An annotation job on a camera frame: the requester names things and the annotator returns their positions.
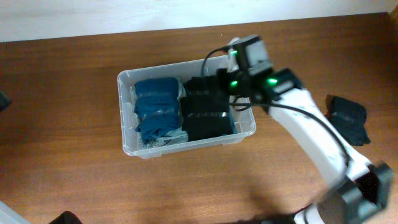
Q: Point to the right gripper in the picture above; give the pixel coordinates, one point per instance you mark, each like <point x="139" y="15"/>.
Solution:
<point x="227" y="79"/>

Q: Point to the dark blue jeans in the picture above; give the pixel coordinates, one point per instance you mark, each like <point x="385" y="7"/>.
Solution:
<point x="233" y="126"/>

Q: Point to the large black garment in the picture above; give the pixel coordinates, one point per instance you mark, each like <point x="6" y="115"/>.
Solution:
<point x="205" y="110"/>

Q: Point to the light blue jeans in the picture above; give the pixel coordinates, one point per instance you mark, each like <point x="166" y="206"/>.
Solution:
<point x="173" y="137"/>

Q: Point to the teal taped garment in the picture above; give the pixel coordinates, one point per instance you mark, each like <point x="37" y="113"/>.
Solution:
<point x="157" y="107"/>

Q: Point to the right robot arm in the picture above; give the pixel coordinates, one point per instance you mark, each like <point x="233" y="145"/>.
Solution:
<point x="357" y="189"/>

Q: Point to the clear plastic storage container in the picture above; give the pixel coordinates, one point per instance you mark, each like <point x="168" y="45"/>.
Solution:
<point x="132" y="143"/>

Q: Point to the small black folded garment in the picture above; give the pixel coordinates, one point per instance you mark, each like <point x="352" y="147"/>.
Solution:
<point x="348" y="118"/>

